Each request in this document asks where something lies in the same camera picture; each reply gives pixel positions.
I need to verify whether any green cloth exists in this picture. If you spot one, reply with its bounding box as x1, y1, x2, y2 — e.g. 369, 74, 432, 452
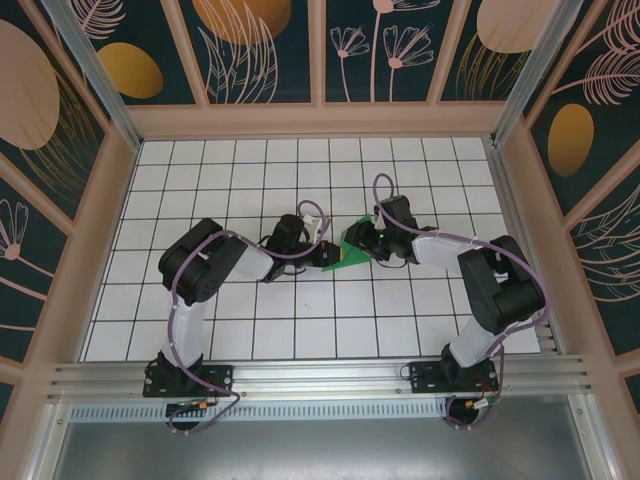
319, 213, 377, 274

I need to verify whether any aluminium side rail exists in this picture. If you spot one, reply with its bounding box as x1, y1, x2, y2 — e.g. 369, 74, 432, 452
482, 137, 559, 354

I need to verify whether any long aluminium mounting rail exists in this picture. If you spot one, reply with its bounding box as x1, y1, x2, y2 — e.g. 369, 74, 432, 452
47, 354, 599, 404

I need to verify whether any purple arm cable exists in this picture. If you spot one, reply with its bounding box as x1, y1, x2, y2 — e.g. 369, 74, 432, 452
167, 199, 331, 436
372, 172, 554, 432

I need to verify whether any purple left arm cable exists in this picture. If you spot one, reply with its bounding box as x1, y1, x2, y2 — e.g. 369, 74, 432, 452
167, 199, 331, 436

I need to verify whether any orange cable connector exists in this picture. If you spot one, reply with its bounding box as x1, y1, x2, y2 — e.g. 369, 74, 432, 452
167, 397, 219, 419
462, 397, 501, 415

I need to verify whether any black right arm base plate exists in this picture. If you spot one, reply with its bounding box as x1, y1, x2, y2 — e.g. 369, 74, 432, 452
408, 360, 501, 394

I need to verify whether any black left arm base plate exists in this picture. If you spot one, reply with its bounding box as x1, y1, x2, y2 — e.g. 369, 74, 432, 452
143, 363, 235, 399

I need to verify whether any aluminium frame post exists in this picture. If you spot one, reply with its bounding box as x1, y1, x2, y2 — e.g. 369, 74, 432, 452
492, 0, 584, 146
39, 0, 144, 151

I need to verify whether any slotted grey cable duct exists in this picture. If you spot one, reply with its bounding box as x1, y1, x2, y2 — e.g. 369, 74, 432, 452
69, 397, 451, 424

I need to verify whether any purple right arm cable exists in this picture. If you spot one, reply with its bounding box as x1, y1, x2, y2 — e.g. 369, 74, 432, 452
372, 172, 554, 432

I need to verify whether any grey metal sheet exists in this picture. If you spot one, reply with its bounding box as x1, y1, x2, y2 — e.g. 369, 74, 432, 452
49, 399, 616, 480

